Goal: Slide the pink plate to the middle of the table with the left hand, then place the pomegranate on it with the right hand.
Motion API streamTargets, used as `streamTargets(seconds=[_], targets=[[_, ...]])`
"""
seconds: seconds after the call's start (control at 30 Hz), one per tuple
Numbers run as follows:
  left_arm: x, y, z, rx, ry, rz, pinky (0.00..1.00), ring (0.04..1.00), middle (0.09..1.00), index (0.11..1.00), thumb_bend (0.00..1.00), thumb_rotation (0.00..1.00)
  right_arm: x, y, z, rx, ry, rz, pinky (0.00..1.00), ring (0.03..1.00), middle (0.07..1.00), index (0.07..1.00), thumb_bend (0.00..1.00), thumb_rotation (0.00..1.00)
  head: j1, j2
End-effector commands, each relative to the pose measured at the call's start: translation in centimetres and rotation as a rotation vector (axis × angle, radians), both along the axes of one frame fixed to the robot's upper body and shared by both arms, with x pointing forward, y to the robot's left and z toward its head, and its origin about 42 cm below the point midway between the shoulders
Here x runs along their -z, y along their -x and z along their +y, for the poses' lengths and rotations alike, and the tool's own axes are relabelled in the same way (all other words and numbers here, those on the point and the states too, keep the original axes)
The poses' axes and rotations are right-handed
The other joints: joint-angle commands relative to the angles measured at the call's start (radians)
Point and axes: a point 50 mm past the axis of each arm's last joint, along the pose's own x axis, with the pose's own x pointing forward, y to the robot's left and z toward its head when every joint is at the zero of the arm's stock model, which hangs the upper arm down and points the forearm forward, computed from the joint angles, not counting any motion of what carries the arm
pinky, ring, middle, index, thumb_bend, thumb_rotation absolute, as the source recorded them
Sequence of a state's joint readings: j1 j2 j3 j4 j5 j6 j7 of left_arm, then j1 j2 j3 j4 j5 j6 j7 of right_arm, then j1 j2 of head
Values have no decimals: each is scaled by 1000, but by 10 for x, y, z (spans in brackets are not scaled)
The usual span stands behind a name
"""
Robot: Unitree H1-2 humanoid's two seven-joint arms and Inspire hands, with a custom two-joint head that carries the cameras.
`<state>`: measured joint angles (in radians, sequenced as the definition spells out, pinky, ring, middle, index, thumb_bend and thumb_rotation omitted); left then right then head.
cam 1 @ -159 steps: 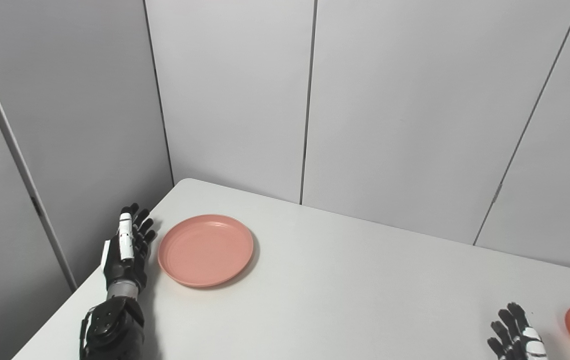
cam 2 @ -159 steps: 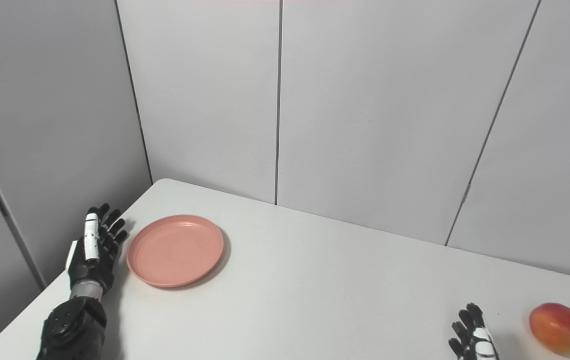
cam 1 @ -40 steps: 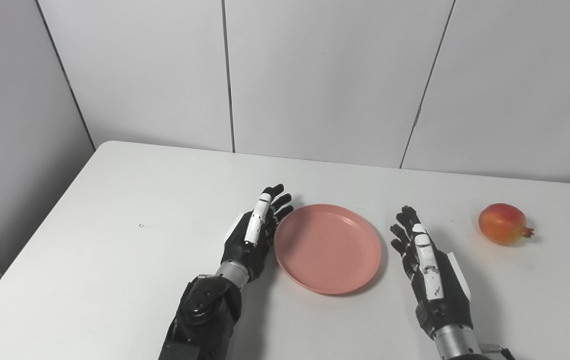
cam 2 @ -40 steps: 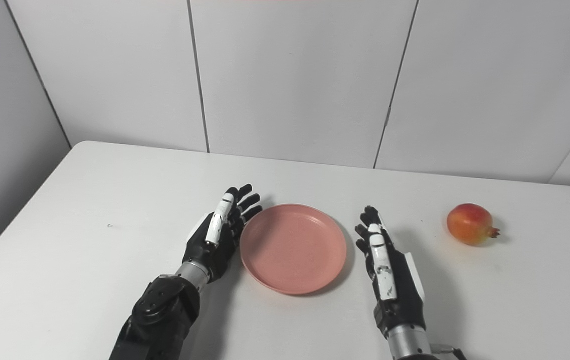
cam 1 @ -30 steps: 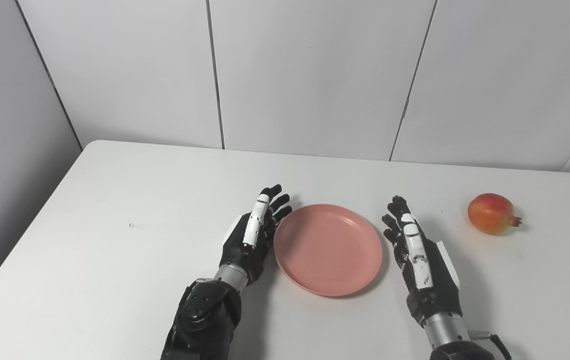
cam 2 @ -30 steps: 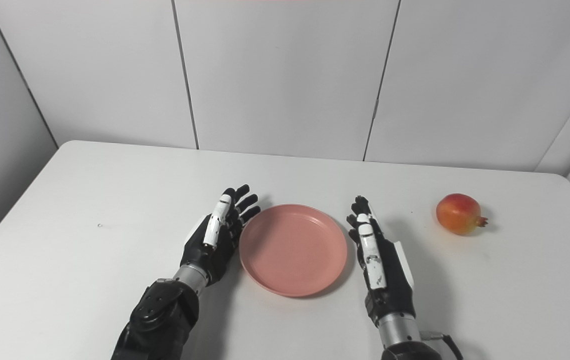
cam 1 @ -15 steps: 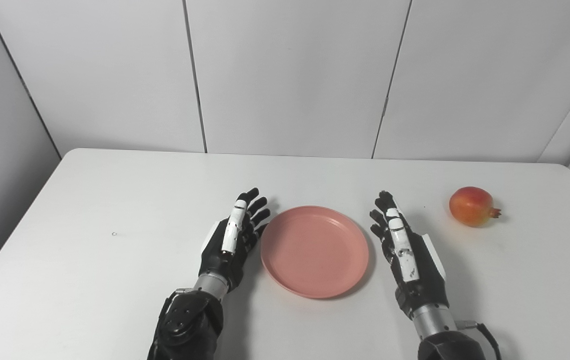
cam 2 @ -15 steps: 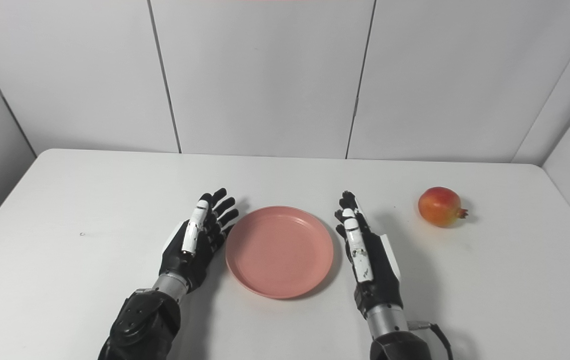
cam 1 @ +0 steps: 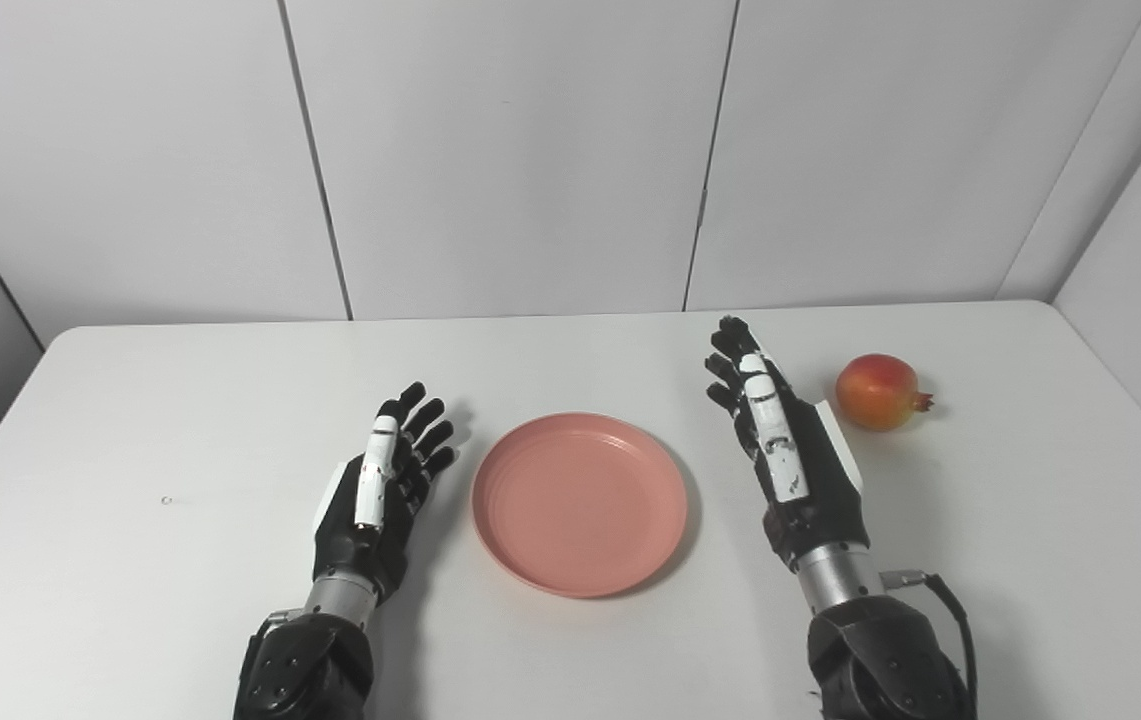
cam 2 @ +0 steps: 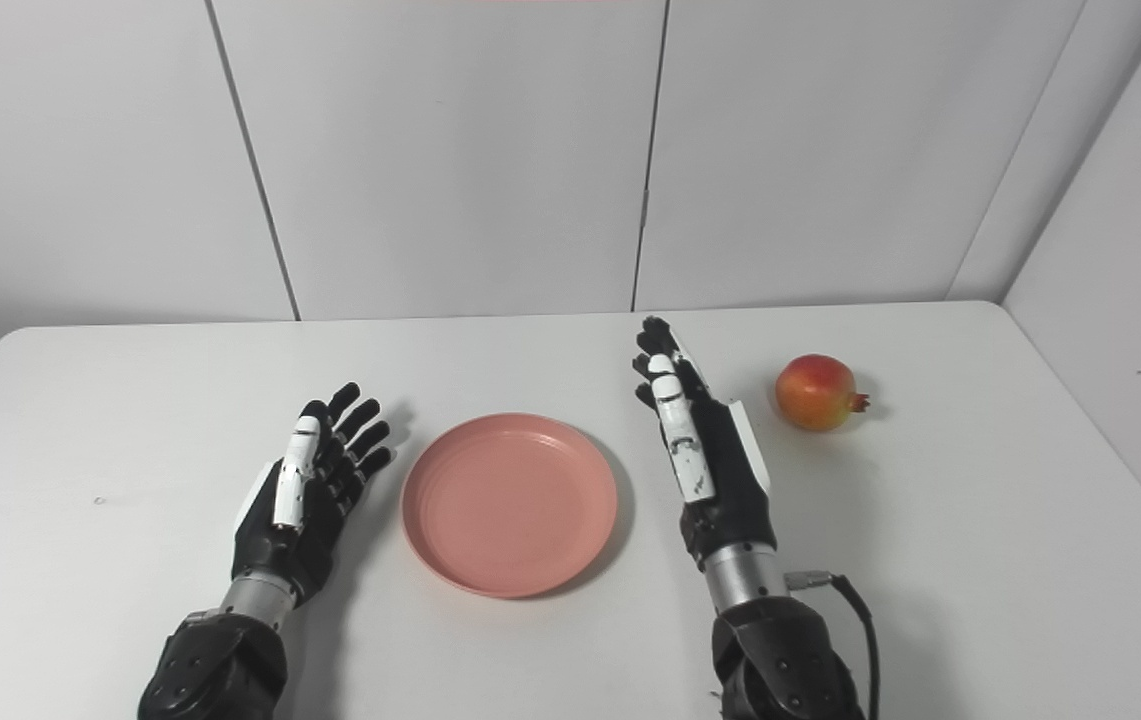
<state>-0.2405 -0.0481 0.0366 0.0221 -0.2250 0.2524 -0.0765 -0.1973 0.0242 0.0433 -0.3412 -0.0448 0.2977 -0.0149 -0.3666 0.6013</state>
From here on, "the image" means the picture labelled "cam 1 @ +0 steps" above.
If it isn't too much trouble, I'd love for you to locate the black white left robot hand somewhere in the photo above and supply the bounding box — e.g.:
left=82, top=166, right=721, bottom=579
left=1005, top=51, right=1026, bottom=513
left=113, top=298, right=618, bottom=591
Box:
left=312, top=381, right=458, bottom=606

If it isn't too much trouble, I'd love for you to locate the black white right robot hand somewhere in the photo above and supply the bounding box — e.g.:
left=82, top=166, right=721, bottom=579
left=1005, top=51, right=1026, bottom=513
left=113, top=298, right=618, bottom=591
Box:
left=704, top=316, right=872, bottom=571

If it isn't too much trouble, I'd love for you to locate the red yellow pomegranate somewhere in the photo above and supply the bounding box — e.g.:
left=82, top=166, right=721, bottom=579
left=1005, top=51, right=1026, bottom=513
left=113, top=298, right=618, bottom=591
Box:
left=835, top=353, right=935, bottom=433

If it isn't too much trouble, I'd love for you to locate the pink round plate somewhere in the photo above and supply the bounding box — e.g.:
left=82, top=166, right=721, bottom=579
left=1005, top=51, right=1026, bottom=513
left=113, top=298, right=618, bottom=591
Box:
left=471, top=412, right=689, bottom=599

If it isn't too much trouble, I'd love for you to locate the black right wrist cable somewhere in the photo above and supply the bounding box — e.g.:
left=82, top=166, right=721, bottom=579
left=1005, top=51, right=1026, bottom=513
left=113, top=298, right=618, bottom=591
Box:
left=880, top=568, right=979, bottom=720

